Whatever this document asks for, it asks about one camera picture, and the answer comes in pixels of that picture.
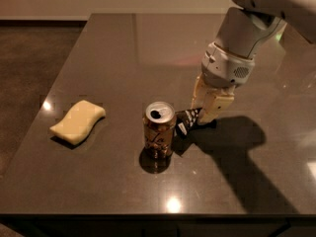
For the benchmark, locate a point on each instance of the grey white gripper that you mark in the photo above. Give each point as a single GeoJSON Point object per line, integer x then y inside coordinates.
{"type": "Point", "coordinates": [226, 66]}

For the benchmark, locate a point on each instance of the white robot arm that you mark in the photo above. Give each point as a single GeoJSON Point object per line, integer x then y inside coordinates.
{"type": "Point", "coordinates": [249, 23]}

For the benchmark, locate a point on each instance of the orange soda can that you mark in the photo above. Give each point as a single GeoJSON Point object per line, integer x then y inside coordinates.
{"type": "Point", "coordinates": [159, 122]}

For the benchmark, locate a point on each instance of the yellow sponge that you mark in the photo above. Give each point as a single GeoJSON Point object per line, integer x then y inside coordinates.
{"type": "Point", "coordinates": [78, 122]}

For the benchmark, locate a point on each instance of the black rxbar chocolate wrapper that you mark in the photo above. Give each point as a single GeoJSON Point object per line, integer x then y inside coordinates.
{"type": "Point", "coordinates": [187, 121]}

